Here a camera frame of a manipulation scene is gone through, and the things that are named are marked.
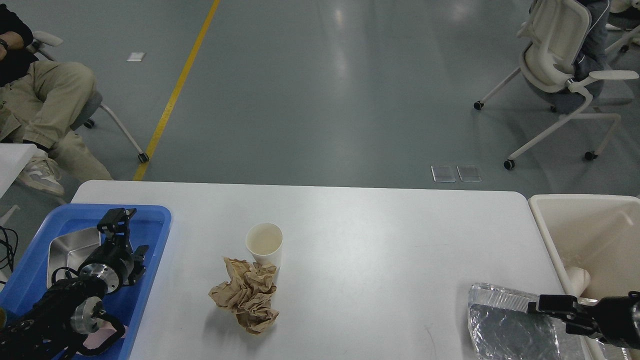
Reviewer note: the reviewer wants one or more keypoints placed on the stainless steel rectangular tin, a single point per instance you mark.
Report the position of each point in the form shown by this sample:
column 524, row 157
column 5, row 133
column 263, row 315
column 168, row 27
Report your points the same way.
column 71, row 250

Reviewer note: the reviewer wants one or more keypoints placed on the seated person in khaki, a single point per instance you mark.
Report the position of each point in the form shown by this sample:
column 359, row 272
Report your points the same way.
column 40, row 101

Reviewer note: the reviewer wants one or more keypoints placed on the white paper cup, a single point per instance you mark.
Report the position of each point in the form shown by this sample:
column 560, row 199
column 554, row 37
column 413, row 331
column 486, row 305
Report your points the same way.
column 264, row 242
column 578, row 280

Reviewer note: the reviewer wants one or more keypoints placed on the seated person in blue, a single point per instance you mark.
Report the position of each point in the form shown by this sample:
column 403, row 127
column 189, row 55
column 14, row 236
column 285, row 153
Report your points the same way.
column 591, row 57

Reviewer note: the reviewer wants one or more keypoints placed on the pink mug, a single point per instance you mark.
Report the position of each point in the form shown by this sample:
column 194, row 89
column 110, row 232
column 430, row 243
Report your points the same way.
column 96, row 339

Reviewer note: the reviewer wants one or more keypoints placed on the beige plastic bin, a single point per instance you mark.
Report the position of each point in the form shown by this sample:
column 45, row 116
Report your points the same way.
column 598, row 233

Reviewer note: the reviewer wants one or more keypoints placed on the grey office chair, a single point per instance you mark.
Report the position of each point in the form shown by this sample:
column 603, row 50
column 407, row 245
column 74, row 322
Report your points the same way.
column 41, row 39

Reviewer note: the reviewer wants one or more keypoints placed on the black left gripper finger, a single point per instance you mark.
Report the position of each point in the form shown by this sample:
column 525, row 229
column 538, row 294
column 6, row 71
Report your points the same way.
column 115, row 225
column 139, row 256

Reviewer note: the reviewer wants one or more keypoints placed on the aluminium foil tray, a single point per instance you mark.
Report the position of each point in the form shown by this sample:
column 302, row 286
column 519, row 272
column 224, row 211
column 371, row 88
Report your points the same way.
column 501, row 328

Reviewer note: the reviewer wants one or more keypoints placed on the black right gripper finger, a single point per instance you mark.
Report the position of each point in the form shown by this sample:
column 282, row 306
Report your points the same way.
column 560, row 304
column 588, row 329

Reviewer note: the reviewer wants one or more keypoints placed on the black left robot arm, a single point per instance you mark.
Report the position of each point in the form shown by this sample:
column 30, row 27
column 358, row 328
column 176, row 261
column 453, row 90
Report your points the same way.
column 70, row 318

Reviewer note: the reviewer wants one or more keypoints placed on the white side table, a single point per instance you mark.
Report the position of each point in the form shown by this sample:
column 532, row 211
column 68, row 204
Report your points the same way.
column 13, row 158

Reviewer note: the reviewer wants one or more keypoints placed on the brown paper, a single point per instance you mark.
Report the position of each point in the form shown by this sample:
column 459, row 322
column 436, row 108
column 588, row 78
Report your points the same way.
column 248, row 294

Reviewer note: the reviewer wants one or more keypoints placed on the white office chair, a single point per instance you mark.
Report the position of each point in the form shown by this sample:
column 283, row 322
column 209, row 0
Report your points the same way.
column 556, row 30

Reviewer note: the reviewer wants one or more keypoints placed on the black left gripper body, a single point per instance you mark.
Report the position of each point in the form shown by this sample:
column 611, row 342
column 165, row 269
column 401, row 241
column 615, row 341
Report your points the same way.
column 113, row 263

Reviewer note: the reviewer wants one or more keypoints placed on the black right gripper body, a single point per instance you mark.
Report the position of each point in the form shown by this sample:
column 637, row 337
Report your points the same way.
column 617, row 320

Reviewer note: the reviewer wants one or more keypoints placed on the blue plastic tray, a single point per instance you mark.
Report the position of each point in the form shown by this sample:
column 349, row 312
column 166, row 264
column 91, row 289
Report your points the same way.
column 149, row 226

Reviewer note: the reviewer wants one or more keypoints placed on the white paper cup in bin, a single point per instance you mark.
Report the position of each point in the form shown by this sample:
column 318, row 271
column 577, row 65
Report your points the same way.
column 578, row 280

